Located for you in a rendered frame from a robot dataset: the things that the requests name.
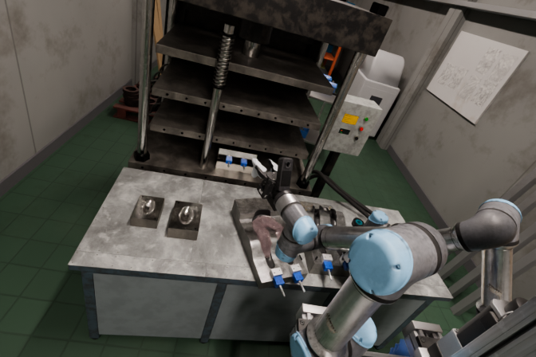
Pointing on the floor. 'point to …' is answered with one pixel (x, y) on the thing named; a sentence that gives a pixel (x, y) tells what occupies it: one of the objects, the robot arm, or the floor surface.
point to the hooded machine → (379, 82)
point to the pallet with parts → (131, 96)
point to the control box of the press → (348, 133)
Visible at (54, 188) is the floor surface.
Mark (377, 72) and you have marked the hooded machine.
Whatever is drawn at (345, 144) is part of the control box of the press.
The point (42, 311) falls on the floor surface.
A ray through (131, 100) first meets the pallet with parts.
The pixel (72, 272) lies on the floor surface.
